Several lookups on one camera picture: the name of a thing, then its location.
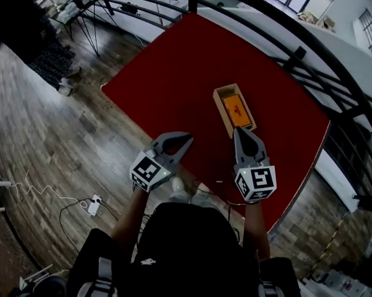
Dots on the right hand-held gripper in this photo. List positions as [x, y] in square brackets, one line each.
[261, 178]

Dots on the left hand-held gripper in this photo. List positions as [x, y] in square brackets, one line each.
[145, 172]

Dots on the orange box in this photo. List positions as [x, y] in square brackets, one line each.
[236, 110]

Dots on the wooden tray box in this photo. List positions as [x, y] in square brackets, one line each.
[218, 104]

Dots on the person's right forearm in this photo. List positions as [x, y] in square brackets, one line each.
[256, 230]

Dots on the person's left forearm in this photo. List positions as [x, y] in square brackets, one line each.
[128, 218]

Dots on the small black square block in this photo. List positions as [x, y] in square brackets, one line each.
[300, 52]

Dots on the person's white shoe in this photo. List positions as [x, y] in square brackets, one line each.
[178, 185]

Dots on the person's grey trouser legs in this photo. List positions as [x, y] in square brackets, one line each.
[201, 200]

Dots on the red top white table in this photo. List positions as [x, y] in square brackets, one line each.
[188, 82]

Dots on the white power strip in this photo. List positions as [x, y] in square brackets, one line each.
[94, 206]

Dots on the person's black shirt torso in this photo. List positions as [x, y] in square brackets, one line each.
[185, 252]

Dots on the black metal railing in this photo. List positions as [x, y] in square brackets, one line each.
[343, 82]

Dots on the yellow black striped tape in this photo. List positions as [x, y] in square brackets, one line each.
[328, 249]

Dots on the white cabinet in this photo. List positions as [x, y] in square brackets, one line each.
[343, 285]

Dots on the black frame desk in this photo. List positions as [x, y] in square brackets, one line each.
[80, 8]

